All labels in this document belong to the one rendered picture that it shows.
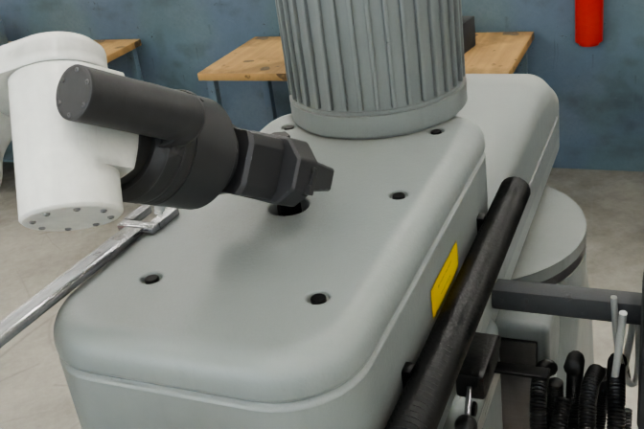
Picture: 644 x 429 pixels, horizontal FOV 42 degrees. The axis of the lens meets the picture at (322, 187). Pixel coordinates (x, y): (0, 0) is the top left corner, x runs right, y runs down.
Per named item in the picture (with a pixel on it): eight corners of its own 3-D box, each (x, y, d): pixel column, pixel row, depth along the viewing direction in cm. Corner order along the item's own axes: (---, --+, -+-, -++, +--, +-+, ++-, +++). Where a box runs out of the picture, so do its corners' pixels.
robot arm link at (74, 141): (126, 241, 62) (-13, 233, 53) (110, 108, 65) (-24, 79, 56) (236, 201, 56) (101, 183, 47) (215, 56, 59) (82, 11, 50)
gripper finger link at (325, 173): (322, 196, 74) (278, 189, 69) (329, 161, 74) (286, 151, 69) (335, 199, 73) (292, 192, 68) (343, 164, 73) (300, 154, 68)
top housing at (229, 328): (360, 561, 58) (333, 378, 52) (64, 487, 69) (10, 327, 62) (498, 237, 97) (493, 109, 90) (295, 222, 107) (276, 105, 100)
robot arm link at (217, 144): (197, 210, 75) (88, 197, 65) (218, 104, 75) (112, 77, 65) (305, 238, 67) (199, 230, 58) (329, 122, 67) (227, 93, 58)
